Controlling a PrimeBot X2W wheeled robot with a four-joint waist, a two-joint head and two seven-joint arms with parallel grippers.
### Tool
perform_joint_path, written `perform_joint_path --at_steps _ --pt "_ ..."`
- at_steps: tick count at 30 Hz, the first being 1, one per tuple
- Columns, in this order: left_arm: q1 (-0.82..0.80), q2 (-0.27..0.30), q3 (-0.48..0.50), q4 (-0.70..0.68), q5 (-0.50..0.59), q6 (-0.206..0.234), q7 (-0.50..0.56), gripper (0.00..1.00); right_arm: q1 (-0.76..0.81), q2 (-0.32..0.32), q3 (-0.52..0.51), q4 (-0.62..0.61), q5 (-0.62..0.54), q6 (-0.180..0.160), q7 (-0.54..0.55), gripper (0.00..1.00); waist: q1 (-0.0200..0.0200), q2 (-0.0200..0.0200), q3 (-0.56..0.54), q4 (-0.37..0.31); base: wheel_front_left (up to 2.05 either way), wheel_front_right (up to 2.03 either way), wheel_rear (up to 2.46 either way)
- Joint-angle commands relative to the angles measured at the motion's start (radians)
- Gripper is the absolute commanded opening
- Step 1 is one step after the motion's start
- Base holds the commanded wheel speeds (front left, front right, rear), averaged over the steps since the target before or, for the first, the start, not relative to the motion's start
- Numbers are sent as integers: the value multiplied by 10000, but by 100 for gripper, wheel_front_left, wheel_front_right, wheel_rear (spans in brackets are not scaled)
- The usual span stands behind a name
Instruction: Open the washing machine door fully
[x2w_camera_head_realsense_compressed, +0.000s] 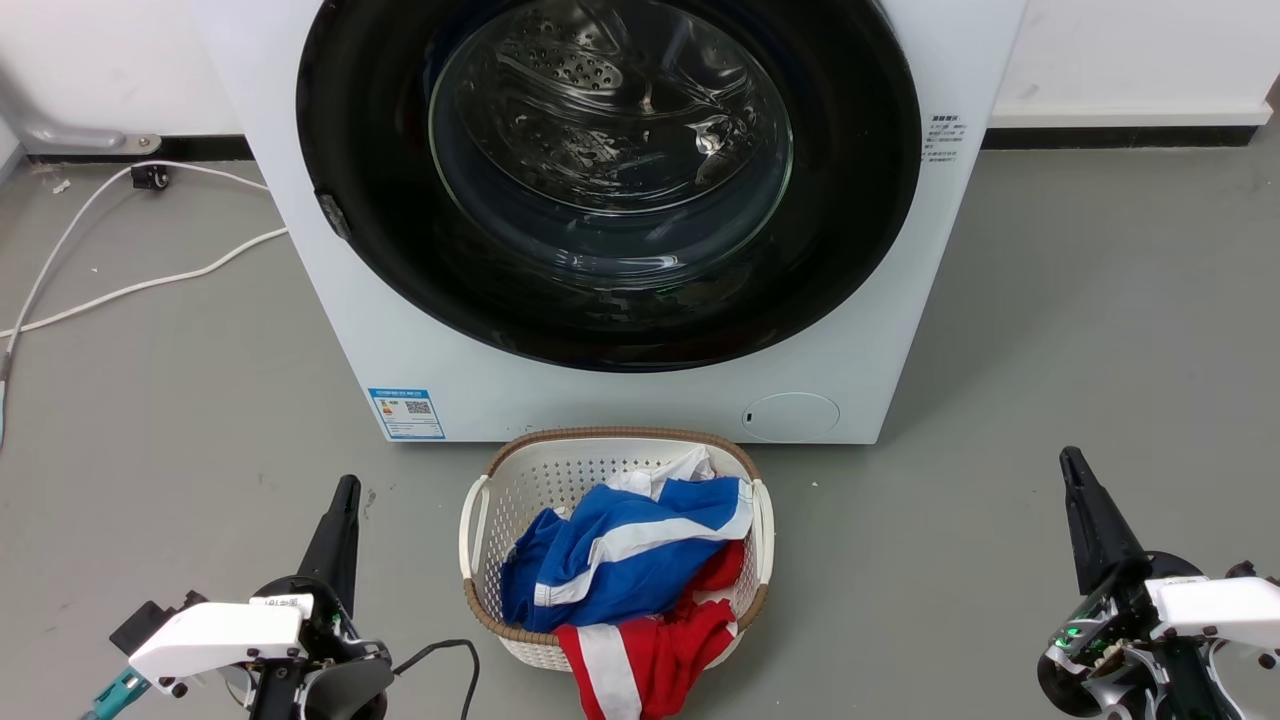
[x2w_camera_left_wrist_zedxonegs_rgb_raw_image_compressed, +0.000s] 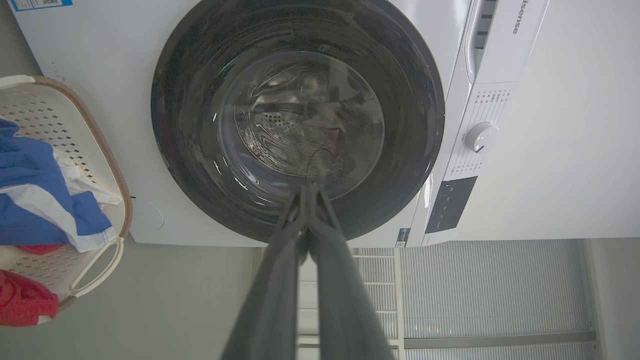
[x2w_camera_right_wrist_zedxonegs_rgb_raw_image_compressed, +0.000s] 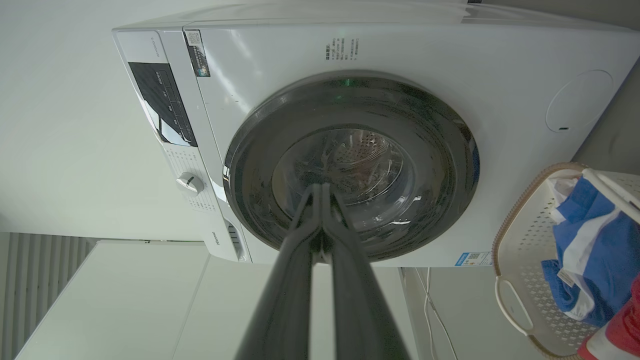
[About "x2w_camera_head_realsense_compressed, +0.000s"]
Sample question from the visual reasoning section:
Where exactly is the round white filter cover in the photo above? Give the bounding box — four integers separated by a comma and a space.
742, 392, 841, 442

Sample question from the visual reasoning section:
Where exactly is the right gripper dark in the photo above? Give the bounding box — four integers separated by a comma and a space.
1037, 446, 1246, 720

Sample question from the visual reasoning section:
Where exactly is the thin black left gripper cable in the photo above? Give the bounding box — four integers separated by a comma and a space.
391, 639, 482, 720

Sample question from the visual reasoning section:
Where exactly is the white front-load washing machine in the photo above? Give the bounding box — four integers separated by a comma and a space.
195, 0, 1029, 446

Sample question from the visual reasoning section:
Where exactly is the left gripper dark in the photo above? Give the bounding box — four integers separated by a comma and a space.
248, 475, 396, 720

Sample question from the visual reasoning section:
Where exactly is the black baseboard strip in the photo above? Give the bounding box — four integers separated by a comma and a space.
983, 126, 1259, 151
25, 135, 254, 164

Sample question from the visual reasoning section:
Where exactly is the red garment with white stripe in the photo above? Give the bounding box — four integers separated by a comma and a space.
555, 540, 747, 720

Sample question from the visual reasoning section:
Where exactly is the round black washing machine door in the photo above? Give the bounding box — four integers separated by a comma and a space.
296, 0, 923, 373

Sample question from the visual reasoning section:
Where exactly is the blue garment with white stripe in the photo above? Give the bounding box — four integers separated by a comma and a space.
500, 476, 754, 633

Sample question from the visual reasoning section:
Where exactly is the small printed text label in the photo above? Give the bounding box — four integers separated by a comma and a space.
922, 113, 969, 166

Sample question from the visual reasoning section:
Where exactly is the teal cable connector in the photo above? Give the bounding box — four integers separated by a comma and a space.
85, 668, 151, 720

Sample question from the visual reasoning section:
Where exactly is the grey drain pipe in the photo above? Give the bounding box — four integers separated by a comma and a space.
0, 60, 162, 157

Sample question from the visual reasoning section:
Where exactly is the blue energy label sticker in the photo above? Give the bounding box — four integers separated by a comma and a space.
368, 388, 446, 441

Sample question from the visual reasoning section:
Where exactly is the steel washing machine drum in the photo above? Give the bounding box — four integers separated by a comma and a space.
430, 0, 794, 216

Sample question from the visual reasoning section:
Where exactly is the white power cable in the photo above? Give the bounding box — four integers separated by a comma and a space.
0, 160, 272, 451
0, 227, 290, 339

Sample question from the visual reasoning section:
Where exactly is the white plastic laundry basket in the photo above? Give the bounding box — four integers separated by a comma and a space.
459, 427, 776, 673

